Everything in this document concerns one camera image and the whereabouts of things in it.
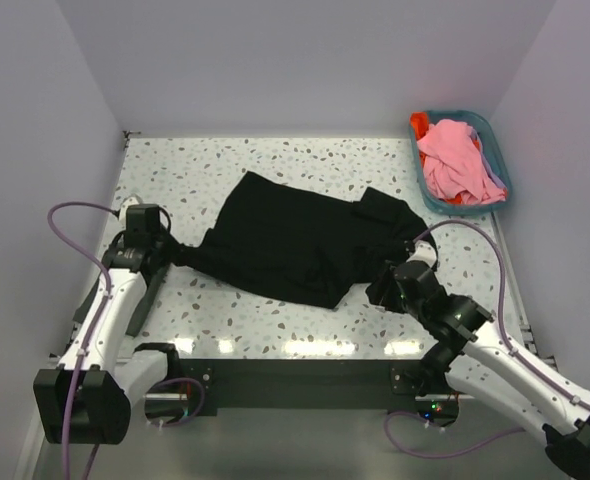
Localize black t shirt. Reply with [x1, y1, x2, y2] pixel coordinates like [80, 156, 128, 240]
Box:
[173, 172, 427, 309]

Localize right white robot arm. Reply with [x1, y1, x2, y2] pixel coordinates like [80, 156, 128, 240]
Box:
[366, 260, 590, 479]

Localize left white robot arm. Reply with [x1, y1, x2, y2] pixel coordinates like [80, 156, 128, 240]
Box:
[33, 197, 182, 445]

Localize folded dark green t shirt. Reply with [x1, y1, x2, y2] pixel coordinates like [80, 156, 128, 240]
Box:
[73, 265, 170, 337]

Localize pink t shirt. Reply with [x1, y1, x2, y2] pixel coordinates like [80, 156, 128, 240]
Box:
[417, 119, 507, 206]

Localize lavender t shirt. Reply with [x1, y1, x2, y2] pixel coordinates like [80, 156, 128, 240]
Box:
[470, 128, 506, 189]

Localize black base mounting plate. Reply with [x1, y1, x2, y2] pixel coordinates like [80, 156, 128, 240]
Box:
[123, 357, 476, 419]

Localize teal laundry basket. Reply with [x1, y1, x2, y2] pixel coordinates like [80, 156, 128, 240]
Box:
[408, 110, 513, 217]

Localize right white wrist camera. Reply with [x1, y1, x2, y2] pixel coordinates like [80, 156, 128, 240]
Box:
[407, 240, 438, 271]

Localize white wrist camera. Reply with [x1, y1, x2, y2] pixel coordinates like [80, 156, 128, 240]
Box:
[407, 240, 438, 271]
[115, 195, 143, 226]

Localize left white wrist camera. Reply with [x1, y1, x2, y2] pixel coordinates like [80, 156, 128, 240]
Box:
[115, 195, 143, 226]

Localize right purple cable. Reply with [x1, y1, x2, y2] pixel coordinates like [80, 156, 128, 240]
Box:
[383, 219, 590, 460]

